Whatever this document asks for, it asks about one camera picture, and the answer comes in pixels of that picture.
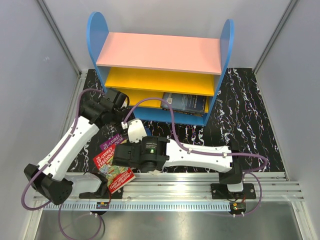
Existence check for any purple 117-Storey Treehouse book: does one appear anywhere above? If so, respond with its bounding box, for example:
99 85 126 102
99 133 127 151

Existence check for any red Storey Treehouse book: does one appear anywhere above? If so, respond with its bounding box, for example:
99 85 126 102
93 144 136 194

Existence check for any Nineteen Eighty-Four grey-blue book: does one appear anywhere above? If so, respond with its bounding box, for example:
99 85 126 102
162 92 207 117

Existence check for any Jane Eyre blue orange book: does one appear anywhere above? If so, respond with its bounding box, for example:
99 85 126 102
144 127 161 176

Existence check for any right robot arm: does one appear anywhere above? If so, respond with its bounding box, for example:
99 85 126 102
112 136 245 199

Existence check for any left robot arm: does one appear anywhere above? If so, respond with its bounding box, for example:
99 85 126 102
21 88 130 210

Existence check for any blue pink yellow bookshelf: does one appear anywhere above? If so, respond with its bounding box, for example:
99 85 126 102
86 11 235 126

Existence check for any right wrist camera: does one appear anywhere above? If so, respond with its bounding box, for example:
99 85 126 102
121 118 147 143

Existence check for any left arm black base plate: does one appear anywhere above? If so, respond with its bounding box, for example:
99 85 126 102
78 184 124 200

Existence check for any white slotted cable duct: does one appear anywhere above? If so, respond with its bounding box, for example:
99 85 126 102
44 200 245 213

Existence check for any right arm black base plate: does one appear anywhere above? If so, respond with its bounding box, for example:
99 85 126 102
210 183 257 201

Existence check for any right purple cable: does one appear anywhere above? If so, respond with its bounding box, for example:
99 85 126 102
121 97 268 218

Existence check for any aluminium rail base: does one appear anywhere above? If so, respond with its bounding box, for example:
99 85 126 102
33 172 305 203

